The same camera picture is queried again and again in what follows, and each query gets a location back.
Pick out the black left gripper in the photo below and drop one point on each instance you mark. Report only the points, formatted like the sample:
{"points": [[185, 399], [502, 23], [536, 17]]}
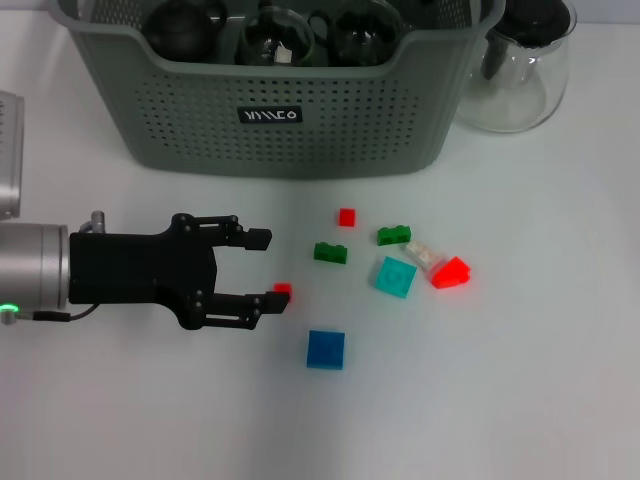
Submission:
{"points": [[135, 267]]}

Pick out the teal square toy block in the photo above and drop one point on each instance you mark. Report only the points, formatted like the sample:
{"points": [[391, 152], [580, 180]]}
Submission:
{"points": [[393, 277]]}

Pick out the green toy brick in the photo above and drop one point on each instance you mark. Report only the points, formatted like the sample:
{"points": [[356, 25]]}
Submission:
{"points": [[330, 252], [394, 236]]}

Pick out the white toy brick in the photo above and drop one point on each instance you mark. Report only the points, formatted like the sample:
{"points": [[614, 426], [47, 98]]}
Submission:
{"points": [[282, 54], [422, 254]]}

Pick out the bright red toy brick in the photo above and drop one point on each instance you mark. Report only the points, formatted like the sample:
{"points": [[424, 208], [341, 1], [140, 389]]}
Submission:
{"points": [[450, 274]]}

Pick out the glass teacup with black base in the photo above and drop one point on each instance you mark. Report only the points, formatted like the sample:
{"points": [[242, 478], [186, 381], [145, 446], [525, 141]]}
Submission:
{"points": [[250, 55], [362, 40]]}

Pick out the small red square block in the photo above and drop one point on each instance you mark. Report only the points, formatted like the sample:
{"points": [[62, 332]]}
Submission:
{"points": [[347, 218], [285, 287]]}

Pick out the blue square toy block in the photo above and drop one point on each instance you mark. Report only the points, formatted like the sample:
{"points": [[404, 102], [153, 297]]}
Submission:
{"points": [[326, 350]]}

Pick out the grey-green perforated storage bin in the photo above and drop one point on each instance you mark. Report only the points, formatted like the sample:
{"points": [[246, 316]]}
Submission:
{"points": [[200, 125]]}

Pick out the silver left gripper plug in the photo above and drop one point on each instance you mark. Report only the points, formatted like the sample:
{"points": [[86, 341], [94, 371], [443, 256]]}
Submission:
{"points": [[95, 221]]}

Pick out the black clay teapot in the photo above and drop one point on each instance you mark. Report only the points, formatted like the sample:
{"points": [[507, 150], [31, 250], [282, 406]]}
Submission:
{"points": [[180, 30]]}

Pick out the glass carafe with black lid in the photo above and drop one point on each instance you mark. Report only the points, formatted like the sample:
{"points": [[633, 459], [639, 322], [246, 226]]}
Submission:
{"points": [[545, 75]]}

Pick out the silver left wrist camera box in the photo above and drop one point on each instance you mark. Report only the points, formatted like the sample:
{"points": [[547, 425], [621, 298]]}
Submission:
{"points": [[10, 155]]}

